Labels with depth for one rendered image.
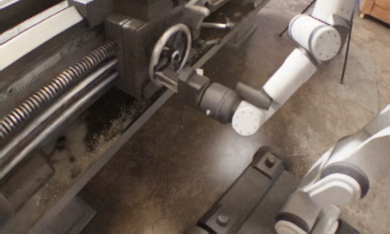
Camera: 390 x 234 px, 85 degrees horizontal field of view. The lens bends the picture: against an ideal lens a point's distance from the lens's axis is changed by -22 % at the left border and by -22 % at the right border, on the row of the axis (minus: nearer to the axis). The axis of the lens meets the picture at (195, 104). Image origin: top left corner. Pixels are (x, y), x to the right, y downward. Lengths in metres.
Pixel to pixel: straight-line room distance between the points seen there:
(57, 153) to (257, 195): 0.80
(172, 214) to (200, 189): 0.19
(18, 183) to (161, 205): 0.67
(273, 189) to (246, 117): 0.63
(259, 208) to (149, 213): 0.49
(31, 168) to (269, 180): 0.94
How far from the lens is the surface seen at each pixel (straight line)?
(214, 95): 0.65
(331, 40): 0.59
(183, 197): 1.28
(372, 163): 0.69
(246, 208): 1.09
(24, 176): 0.90
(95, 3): 0.79
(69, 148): 0.98
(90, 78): 0.80
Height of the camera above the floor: 1.17
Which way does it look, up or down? 46 degrees down
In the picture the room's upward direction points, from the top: 7 degrees clockwise
